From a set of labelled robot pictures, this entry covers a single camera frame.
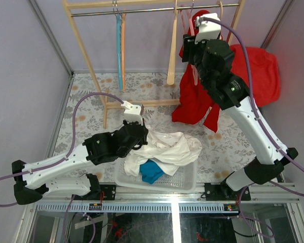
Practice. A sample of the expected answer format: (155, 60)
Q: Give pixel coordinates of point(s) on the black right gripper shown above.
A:
(189, 47)

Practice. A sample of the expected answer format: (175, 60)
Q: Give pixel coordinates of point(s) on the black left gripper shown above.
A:
(144, 142)

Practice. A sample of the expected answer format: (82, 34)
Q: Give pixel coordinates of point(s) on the pink wavy hanger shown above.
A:
(190, 25)

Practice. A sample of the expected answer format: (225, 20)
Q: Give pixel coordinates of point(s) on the white t shirt blue print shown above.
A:
(169, 151)

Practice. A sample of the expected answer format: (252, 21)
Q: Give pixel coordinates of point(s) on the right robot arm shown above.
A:
(213, 61)

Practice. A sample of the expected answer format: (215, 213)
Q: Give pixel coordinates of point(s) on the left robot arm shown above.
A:
(35, 181)

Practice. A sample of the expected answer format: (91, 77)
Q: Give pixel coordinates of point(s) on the beige wooden hanger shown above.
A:
(172, 57)

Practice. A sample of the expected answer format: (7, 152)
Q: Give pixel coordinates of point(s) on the red t shirt on hanger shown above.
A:
(195, 104)

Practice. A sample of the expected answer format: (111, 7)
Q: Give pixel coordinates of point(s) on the cream hanger under red shirt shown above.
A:
(220, 4)

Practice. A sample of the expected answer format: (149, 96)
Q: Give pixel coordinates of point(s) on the orange hanger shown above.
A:
(123, 23)

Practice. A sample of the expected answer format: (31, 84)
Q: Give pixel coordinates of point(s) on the blue hanger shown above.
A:
(118, 43)

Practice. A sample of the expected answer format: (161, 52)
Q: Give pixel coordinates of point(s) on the wooden clothes rack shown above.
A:
(143, 39)

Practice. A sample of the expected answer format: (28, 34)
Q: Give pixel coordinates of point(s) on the floral tablecloth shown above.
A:
(222, 152)

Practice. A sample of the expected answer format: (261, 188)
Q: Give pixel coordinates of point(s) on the white plastic laundry basket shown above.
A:
(183, 180)

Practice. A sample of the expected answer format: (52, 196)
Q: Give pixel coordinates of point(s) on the red cloth pile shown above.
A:
(264, 70)

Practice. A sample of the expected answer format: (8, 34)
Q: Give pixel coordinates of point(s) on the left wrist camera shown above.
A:
(133, 112)

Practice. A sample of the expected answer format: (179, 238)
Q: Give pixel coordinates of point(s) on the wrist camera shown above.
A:
(207, 30)
(133, 112)

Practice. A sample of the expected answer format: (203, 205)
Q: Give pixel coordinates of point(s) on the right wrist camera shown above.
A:
(207, 30)

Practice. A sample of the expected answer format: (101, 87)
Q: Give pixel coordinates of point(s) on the aluminium rail with cable duct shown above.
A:
(263, 198)

